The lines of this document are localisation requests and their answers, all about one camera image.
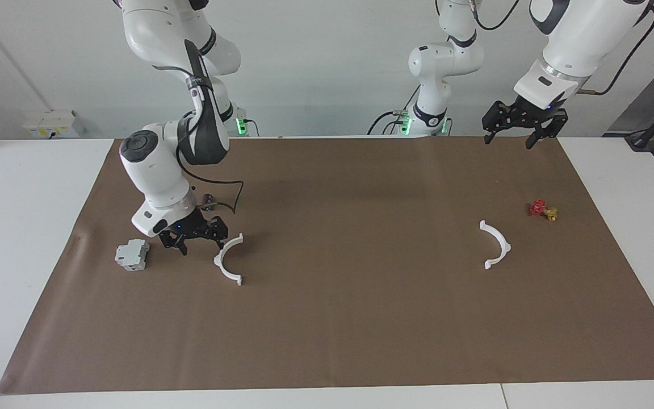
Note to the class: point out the red and yellow valve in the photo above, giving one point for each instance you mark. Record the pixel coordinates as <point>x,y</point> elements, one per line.
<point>538,208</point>

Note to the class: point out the black cylindrical capacitor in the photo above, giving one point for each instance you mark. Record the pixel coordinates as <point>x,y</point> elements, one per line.
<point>209,200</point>

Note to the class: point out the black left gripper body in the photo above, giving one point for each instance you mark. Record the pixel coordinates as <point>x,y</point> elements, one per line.
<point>531,111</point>

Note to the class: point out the brown paper table mat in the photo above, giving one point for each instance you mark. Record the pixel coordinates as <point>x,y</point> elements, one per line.
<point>327,318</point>

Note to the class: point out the white circuit breaker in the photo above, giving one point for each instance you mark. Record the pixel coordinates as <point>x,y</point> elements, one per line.
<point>132,255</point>

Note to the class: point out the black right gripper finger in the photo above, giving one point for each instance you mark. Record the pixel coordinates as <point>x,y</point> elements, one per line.
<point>176,244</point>
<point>221,230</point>

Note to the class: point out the white wall socket box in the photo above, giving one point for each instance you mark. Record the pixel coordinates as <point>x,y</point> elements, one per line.
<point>51,124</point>

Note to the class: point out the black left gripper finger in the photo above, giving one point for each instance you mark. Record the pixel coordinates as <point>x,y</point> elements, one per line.
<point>496,116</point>
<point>552,126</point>

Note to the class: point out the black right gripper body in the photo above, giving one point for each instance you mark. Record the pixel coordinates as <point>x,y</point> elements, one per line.
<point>191,227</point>

